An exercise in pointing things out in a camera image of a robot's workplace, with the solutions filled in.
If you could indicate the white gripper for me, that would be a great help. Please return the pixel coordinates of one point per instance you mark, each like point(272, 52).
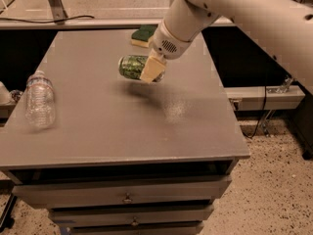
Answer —
point(168, 42)

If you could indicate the green soda can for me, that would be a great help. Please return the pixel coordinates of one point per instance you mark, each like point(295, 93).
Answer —
point(131, 66)

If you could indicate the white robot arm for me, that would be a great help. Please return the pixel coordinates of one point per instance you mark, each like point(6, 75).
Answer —
point(281, 28)

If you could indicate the clear plastic water bottle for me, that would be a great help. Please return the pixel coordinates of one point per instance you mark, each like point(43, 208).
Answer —
point(40, 101)

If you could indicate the green and yellow sponge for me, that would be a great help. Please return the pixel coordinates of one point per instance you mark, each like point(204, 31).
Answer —
point(143, 36)

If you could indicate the grey drawer cabinet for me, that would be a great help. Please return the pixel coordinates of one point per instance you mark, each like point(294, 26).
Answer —
point(112, 128)

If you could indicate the white object at left edge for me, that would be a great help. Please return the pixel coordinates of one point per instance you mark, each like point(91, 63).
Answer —
point(5, 95)

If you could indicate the bottom grey drawer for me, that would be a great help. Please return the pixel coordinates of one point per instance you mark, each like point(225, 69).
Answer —
point(174, 228)

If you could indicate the grey drawer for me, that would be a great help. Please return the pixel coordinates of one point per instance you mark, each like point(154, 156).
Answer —
point(122, 192)
point(174, 228)
point(132, 215)

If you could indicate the top grey drawer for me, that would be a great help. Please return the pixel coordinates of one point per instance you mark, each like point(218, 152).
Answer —
point(122, 192)

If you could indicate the middle grey drawer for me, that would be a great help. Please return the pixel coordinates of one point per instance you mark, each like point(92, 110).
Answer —
point(132, 215)

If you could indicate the metal bracket shelf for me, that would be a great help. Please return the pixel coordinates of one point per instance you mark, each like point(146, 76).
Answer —
point(258, 98)

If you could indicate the grey metal rail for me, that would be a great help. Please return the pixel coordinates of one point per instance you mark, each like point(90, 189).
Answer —
point(75, 24)

